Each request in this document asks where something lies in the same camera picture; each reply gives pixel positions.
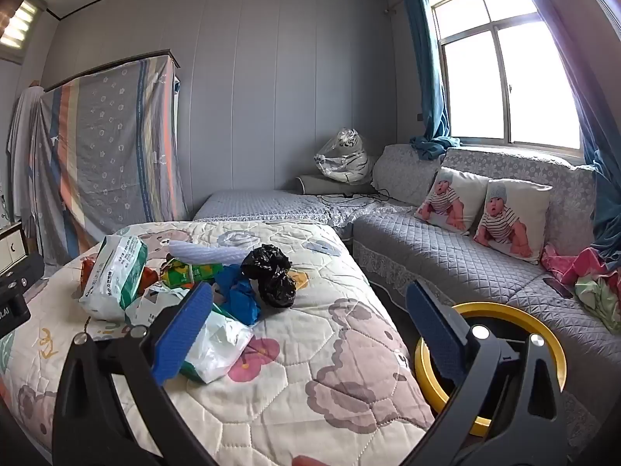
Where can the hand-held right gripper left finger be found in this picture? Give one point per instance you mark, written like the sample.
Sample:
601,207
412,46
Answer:
184,330

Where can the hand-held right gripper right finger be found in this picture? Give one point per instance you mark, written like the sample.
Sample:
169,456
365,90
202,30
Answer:
436,330

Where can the white printed wrapper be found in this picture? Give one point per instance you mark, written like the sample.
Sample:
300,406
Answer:
155,308

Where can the white green plastic bag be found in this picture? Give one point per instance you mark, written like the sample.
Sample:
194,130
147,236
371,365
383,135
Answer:
218,344

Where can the yellow rimmed black bin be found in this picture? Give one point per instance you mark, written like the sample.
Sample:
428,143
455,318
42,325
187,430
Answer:
485,307

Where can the green yellow snack packet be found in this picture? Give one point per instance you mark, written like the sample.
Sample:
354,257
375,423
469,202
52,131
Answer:
187,274

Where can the blue glove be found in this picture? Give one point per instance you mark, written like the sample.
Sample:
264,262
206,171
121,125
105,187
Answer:
240,296

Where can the orange snack packet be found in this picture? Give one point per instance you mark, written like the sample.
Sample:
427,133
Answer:
87,272

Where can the white ribbed plastic wrapper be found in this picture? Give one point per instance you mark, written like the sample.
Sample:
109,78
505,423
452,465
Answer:
203,252

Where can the white green tissue packet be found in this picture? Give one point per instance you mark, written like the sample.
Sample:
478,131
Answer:
114,276

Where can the black plastic bag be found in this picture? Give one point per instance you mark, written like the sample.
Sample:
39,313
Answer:
271,272

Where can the small white cabinet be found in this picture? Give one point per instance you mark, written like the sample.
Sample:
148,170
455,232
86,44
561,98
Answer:
12,250

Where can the grey quilted sofa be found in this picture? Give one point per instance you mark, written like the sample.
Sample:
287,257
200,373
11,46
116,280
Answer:
436,252

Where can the cartoon printed quilt blanket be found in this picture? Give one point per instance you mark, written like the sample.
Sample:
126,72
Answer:
291,349

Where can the black phone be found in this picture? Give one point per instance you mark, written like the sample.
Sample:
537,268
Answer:
558,287

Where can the baby print pillow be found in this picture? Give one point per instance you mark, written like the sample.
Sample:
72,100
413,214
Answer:
451,199
509,223

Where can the white hanging garment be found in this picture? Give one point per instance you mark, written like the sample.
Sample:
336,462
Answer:
24,155

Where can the pink cloth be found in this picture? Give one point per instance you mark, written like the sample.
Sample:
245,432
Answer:
582,264

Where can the light green cloth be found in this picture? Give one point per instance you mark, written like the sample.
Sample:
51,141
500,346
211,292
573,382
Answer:
601,301

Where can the striped cloth covered wardrobe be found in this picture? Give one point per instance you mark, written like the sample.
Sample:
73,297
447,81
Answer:
111,145

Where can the plush tiger in plastic bag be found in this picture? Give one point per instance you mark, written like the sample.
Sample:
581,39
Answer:
347,155

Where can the blue curtain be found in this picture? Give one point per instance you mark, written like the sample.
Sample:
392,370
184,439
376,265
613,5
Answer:
601,194
427,58

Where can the large window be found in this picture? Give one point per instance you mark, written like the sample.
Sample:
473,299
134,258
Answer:
485,82

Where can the small louvred window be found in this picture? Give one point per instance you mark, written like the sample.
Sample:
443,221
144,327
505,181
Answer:
19,24

